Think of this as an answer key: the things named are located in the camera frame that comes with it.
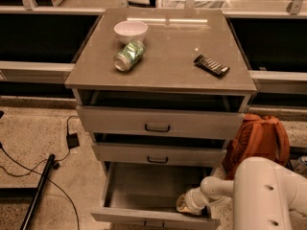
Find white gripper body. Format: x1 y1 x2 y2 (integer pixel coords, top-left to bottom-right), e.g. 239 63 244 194
184 188 231 215

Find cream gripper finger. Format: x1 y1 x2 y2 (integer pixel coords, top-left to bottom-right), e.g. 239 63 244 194
176 194 191 214

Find grey bottom drawer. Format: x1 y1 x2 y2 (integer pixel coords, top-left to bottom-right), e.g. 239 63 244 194
91 163 220 230

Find grey drawer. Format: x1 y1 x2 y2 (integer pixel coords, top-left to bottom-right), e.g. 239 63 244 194
91 163 220 230
92 144 225 168
77 105 243 140

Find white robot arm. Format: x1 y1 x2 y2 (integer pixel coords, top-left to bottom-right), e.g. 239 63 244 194
176 157 307 230

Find grey top drawer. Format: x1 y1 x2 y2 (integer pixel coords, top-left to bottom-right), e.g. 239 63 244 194
77 105 243 140

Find grey middle drawer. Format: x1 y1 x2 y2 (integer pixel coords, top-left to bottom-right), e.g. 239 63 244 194
92 144 225 168

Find grey drawer cabinet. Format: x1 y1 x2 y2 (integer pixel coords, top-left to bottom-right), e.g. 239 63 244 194
64 8 258 113

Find orange backpack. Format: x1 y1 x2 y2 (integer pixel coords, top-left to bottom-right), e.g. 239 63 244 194
222 114 290 180

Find silver can on floor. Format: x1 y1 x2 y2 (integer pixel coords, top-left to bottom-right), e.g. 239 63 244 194
294 155 307 173

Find black power adapter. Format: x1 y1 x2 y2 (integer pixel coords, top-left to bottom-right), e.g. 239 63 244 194
66 133 80 149

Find black snack bar packet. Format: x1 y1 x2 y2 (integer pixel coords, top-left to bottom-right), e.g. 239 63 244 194
194 55 230 79

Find green soda can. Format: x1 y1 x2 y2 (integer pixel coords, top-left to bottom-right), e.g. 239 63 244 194
113 40 145 72

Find black metal bar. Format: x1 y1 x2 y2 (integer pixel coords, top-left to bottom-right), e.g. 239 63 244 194
20 154 56 230

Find white bowl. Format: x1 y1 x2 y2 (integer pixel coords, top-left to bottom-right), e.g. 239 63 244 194
114 20 148 44

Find black cable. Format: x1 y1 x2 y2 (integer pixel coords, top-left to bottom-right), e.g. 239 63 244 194
0 115 81 230

